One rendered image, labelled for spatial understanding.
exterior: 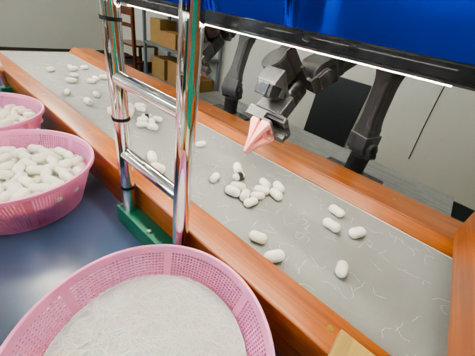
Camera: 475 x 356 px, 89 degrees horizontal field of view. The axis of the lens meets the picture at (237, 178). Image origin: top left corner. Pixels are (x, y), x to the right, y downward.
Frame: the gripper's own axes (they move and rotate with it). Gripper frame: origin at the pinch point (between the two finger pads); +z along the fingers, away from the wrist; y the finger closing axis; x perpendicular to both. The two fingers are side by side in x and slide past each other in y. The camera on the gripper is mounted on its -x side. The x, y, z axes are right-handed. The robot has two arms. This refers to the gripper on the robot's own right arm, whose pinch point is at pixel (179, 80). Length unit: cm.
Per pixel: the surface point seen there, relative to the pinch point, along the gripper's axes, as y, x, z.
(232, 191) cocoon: 41.7, -4.5, 21.0
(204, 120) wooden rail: 9.6, 10.1, 4.4
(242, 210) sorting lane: 46, -4, 23
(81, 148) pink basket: 9.6, -14.4, 33.4
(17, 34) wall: -435, 80, -5
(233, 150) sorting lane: 27.7, 7.4, 9.3
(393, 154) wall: 57, 167, -109
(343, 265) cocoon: 66, -5, 21
